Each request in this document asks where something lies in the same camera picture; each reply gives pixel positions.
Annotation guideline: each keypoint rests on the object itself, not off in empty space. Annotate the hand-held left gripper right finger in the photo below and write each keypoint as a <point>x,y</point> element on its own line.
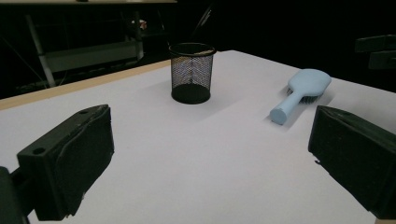
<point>355,158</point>

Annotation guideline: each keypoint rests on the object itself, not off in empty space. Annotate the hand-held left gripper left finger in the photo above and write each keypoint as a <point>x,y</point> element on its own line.
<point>65,161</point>

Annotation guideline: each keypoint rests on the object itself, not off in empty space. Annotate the light blue hairbrush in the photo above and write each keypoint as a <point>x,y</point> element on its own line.
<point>308,82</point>

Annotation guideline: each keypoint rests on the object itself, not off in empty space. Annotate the black mesh pen holder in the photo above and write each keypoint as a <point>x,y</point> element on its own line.
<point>191,93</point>

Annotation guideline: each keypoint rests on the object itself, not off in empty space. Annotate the white desk with metal legs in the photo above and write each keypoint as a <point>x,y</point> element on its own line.
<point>93,56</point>

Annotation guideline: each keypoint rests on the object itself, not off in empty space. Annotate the small pale pink object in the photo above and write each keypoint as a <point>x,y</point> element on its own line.
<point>142,24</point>

